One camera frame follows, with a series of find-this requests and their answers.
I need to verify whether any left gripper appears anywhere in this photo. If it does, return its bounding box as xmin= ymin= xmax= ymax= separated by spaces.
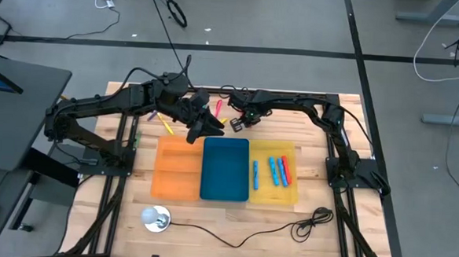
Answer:
xmin=175 ymin=101 xmax=227 ymax=146

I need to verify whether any blue marker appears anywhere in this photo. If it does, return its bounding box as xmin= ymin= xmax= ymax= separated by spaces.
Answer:
xmin=266 ymin=156 xmax=281 ymax=187
xmin=275 ymin=157 xmax=291 ymax=189
xmin=251 ymin=160 xmax=261 ymax=191

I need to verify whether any red marker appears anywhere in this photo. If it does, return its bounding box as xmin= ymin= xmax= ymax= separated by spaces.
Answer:
xmin=279 ymin=154 xmax=294 ymax=185

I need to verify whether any blue plastic bin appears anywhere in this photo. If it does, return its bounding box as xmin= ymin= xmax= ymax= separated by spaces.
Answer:
xmin=199 ymin=136 xmax=252 ymax=204

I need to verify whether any orange plastic bin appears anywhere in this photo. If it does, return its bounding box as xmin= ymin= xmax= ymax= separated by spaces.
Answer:
xmin=149 ymin=134 xmax=205 ymax=202

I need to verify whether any yellow plastic bin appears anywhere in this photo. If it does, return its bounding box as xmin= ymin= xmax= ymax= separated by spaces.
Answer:
xmin=245 ymin=139 xmax=303 ymax=207

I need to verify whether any white globe on silver base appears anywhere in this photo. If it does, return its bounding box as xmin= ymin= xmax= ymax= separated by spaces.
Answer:
xmin=139 ymin=204 xmax=173 ymax=235

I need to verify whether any grey desk foot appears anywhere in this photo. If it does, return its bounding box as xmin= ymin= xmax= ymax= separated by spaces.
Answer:
xmin=9 ymin=140 xmax=83 ymax=236
xmin=421 ymin=105 xmax=459 ymax=128
xmin=395 ymin=0 xmax=459 ymax=27

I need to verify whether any black desk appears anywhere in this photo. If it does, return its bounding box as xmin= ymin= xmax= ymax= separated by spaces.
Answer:
xmin=0 ymin=55 xmax=73 ymax=176

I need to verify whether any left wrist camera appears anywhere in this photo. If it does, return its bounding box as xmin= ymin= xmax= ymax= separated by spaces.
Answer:
xmin=189 ymin=88 xmax=211 ymax=109

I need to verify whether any black aluminium frame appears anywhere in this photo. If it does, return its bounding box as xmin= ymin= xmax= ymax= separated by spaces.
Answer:
xmin=59 ymin=79 xmax=403 ymax=257

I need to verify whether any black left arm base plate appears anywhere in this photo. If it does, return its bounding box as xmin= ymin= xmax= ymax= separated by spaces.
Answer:
xmin=78 ymin=144 xmax=138 ymax=178

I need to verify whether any black cable coil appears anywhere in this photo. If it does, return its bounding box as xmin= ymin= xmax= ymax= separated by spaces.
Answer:
xmin=164 ymin=0 xmax=189 ymax=29

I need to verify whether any black power cable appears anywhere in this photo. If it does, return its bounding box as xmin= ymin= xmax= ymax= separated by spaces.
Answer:
xmin=167 ymin=199 xmax=335 ymax=254

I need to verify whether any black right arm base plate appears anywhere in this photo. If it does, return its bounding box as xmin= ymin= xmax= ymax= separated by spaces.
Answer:
xmin=323 ymin=156 xmax=379 ymax=190

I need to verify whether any white floor cable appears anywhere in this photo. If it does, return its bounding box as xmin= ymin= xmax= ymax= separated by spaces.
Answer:
xmin=411 ymin=0 xmax=459 ymax=85

